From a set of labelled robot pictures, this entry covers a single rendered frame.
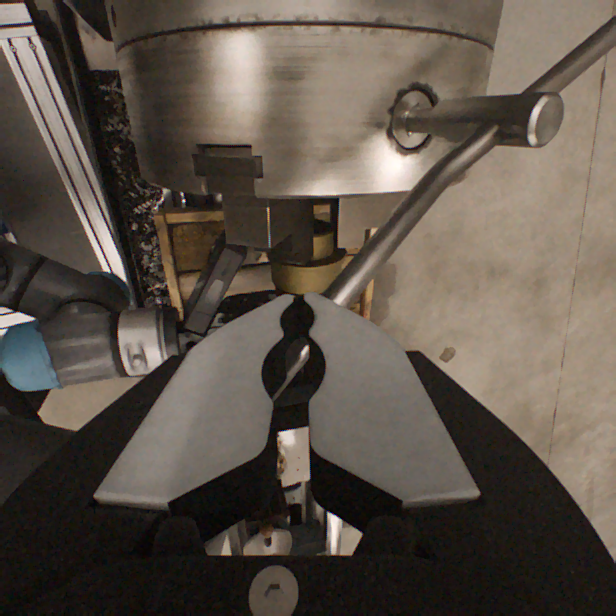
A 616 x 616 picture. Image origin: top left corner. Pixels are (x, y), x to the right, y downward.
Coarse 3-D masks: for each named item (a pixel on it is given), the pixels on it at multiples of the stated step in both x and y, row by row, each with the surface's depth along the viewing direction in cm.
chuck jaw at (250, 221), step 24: (216, 168) 24; (240, 168) 23; (216, 192) 24; (240, 192) 24; (240, 216) 26; (264, 216) 26; (288, 216) 29; (312, 216) 35; (240, 240) 27; (264, 240) 26; (288, 240) 31; (312, 240) 36
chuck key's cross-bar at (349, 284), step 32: (608, 32) 17; (576, 64) 17; (480, 128) 16; (448, 160) 16; (416, 192) 16; (384, 224) 15; (416, 224) 16; (384, 256) 15; (352, 288) 14; (288, 352) 13
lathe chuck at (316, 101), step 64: (128, 64) 24; (192, 64) 20; (256, 64) 20; (320, 64) 19; (384, 64) 20; (448, 64) 22; (192, 128) 22; (256, 128) 21; (320, 128) 21; (384, 128) 22; (192, 192) 25; (256, 192) 23; (320, 192) 23; (384, 192) 23
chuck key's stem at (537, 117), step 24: (480, 96) 18; (504, 96) 16; (528, 96) 15; (552, 96) 15; (408, 120) 22; (432, 120) 20; (456, 120) 18; (480, 120) 17; (504, 120) 16; (528, 120) 15; (552, 120) 15; (504, 144) 17; (528, 144) 16
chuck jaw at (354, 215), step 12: (336, 204) 38; (348, 204) 37; (360, 204) 37; (372, 204) 38; (384, 204) 38; (396, 204) 38; (336, 216) 39; (348, 216) 38; (360, 216) 38; (372, 216) 38; (384, 216) 39; (336, 228) 39; (348, 228) 38; (360, 228) 39; (372, 228) 39; (336, 240) 40; (348, 240) 39; (360, 240) 39
